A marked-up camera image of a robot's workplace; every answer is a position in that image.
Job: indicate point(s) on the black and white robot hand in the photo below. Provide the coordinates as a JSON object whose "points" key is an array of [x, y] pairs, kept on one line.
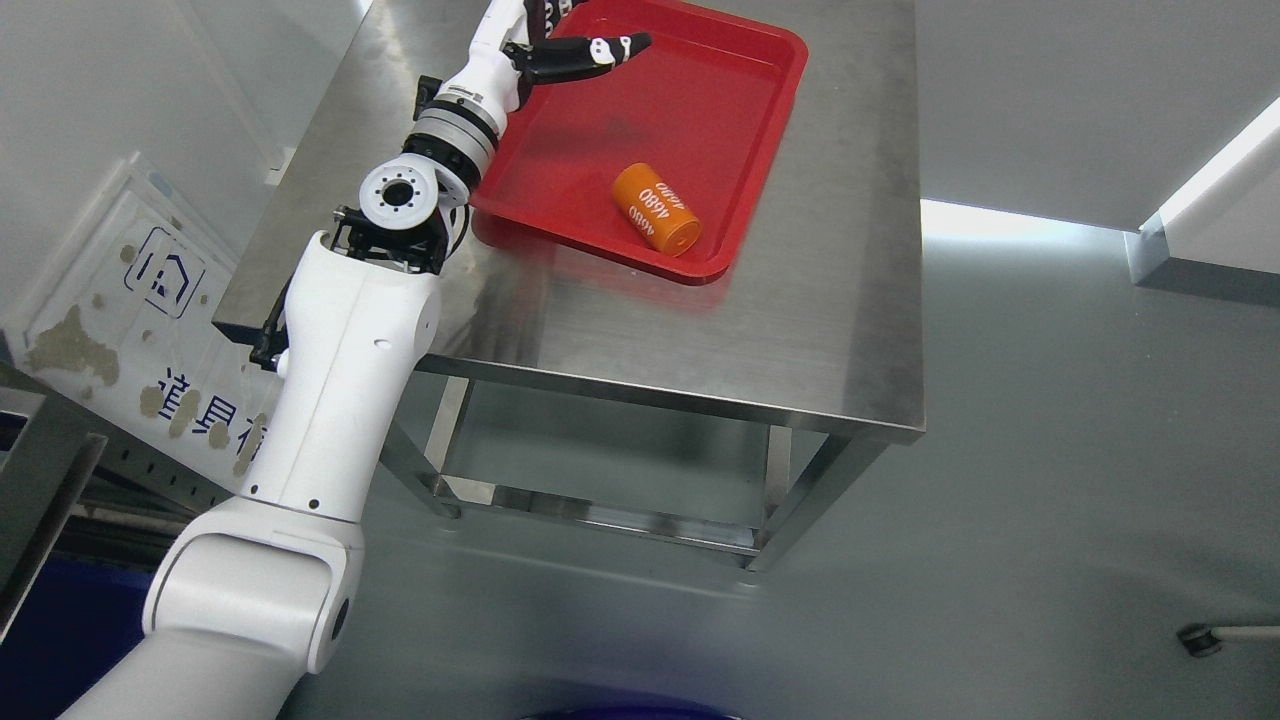
{"points": [[513, 50]]}

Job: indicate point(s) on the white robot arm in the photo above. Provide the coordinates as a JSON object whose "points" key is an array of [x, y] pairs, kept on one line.
{"points": [[254, 594]]}

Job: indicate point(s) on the metal shelf rack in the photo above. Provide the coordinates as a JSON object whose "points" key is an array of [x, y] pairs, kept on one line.
{"points": [[78, 486]]}

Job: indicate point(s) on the red plastic tray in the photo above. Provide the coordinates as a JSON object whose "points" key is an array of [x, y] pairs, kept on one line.
{"points": [[705, 106]]}

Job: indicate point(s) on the steel table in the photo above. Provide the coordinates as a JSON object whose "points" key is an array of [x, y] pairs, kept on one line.
{"points": [[817, 323]]}

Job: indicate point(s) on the white printed sign board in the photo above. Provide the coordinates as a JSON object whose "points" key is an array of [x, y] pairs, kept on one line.
{"points": [[122, 324]]}

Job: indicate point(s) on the blue bin lower left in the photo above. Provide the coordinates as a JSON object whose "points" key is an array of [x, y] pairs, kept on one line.
{"points": [[78, 621]]}

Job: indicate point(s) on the black caster wheel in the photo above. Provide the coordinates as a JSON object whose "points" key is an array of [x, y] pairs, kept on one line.
{"points": [[1199, 640]]}

